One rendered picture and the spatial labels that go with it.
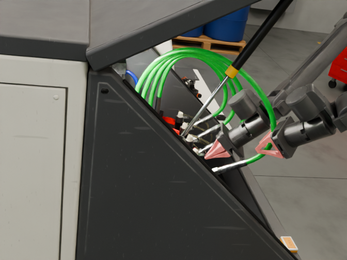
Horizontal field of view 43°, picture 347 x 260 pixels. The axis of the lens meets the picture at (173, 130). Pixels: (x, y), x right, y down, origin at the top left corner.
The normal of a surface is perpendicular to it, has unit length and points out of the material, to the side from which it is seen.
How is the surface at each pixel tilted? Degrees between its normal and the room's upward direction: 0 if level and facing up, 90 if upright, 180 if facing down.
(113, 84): 90
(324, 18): 90
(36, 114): 90
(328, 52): 62
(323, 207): 0
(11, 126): 90
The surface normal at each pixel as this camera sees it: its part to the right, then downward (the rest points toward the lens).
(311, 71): 0.28, 0.00
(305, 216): 0.15, -0.88
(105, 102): 0.16, 0.47
